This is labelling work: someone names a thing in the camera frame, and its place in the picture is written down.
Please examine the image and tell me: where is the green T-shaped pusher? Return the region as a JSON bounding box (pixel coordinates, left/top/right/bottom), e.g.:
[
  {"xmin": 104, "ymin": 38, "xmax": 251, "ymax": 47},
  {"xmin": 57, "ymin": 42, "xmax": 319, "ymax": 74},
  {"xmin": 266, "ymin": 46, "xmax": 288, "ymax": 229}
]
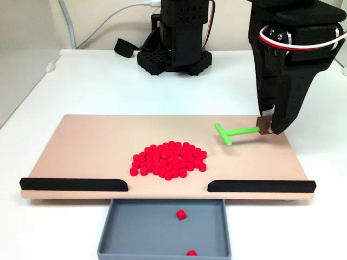
[{"xmin": 214, "ymin": 116, "xmax": 273, "ymax": 147}]

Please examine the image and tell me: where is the pile of red granules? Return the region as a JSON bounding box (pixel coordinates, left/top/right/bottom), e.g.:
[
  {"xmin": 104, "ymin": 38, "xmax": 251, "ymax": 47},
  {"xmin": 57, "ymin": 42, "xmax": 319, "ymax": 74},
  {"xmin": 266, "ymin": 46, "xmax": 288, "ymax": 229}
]
[{"xmin": 129, "ymin": 140, "xmax": 208, "ymax": 181}]

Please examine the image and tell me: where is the grey rectangular container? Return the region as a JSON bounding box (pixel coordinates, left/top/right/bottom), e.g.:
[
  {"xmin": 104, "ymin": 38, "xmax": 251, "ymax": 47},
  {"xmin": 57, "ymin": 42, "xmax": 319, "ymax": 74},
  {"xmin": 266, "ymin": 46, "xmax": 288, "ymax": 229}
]
[{"xmin": 97, "ymin": 199, "xmax": 232, "ymax": 260}]

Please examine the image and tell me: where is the black clamp part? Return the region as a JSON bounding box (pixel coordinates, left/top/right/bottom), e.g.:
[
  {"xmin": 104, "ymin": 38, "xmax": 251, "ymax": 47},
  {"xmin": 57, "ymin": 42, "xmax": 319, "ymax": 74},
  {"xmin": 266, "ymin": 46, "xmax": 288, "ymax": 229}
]
[{"xmin": 113, "ymin": 37, "xmax": 136, "ymax": 58}]

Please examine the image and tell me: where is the beige flat board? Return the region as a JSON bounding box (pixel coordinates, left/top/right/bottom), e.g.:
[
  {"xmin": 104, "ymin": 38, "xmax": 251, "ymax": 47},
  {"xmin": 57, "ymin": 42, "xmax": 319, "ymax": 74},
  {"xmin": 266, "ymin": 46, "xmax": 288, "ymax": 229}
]
[{"xmin": 21, "ymin": 114, "xmax": 317, "ymax": 203}]

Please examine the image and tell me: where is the red white base servo cable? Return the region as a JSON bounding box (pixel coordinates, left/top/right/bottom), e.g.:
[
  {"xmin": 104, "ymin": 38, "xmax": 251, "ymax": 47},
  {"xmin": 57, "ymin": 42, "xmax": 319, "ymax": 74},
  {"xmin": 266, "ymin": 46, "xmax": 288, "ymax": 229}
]
[{"xmin": 202, "ymin": 0, "xmax": 217, "ymax": 51}]

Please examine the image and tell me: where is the black edge rail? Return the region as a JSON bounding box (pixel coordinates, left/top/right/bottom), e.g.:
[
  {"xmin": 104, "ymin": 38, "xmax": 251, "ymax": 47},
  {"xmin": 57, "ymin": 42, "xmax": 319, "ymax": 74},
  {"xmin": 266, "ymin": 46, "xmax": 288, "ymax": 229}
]
[
  {"xmin": 207, "ymin": 179, "xmax": 317, "ymax": 193},
  {"xmin": 19, "ymin": 177, "xmax": 128, "ymax": 193}
]

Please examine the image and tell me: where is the white USB cable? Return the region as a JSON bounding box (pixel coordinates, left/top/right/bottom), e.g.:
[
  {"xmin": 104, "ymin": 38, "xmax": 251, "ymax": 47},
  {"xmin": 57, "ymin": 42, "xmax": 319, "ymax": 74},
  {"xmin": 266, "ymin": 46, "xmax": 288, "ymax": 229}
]
[{"xmin": 75, "ymin": 0, "xmax": 162, "ymax": 50}]

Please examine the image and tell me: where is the grey cable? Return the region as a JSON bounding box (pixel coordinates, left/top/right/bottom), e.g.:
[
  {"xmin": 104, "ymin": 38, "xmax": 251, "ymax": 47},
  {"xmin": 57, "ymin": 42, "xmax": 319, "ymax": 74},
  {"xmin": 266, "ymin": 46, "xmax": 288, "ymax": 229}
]
[{"xmin": 58, "ymin": 0, "xmax": 78, "ymax": 50}]

